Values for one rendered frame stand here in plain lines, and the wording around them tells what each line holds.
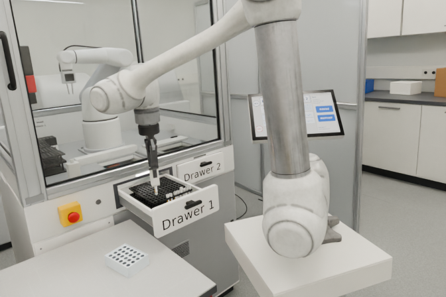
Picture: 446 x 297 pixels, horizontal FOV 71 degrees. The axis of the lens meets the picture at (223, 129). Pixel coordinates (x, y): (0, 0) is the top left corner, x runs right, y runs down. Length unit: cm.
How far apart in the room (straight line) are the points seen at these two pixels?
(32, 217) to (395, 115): 335
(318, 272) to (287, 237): 22
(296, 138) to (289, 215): 18
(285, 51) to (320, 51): 187
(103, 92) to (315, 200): 63
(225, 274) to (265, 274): 110
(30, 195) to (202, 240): 90
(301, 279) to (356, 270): 16
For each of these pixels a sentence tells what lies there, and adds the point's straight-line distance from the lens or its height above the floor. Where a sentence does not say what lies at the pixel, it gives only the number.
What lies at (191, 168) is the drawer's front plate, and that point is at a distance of 159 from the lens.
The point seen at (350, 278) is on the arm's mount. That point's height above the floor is 81.
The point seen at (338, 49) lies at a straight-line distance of 254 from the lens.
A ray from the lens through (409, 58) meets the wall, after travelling 445.
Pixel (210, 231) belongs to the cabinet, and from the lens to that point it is 183.
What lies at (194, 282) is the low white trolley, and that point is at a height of 76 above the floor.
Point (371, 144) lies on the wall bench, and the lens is 396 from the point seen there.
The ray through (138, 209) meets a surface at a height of 87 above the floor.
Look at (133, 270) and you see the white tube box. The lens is 114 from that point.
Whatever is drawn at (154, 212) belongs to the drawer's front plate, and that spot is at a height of 92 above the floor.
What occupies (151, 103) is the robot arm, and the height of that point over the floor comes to 128.
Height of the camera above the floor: 142
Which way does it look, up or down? 13 degrees down
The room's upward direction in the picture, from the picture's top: 3 degrees counter-clockwise
